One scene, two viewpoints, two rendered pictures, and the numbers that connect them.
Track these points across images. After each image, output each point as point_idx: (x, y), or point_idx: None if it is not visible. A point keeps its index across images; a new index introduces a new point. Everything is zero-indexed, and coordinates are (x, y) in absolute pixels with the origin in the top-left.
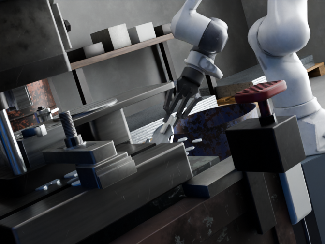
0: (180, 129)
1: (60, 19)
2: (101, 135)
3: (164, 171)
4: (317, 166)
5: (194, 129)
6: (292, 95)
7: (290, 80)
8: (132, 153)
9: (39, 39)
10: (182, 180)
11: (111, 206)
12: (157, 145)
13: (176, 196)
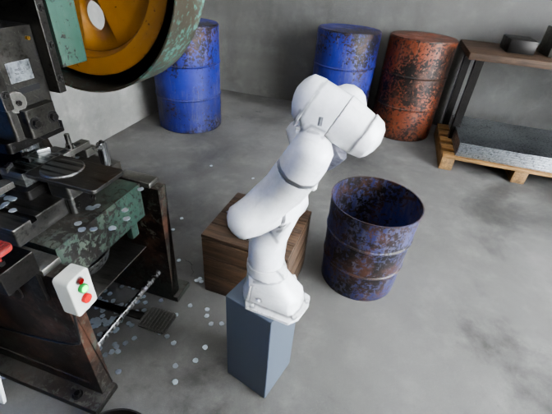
0: (379, 186)
1: (25, 121)
2: (50, 188)
3: (0, 234)
4: (236, 307)
5: (391, 195)
6: (249, 256)
7: (250, 246)
8: (21, 212)
9: (2, 129)
10: (11, 244)
11: None
12: (25, 219)
13: (25, 246)
